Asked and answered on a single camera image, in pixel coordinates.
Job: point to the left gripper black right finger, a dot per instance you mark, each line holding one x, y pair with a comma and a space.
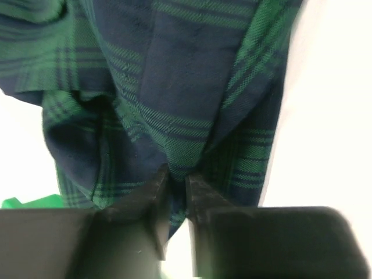
287, 242

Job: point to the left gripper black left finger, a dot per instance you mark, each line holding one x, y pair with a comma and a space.
125, 240

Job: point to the green plastic tray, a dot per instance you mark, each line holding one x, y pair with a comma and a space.
51, 201

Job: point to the green navy plaid skirt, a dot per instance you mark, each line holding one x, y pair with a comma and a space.
127, 86

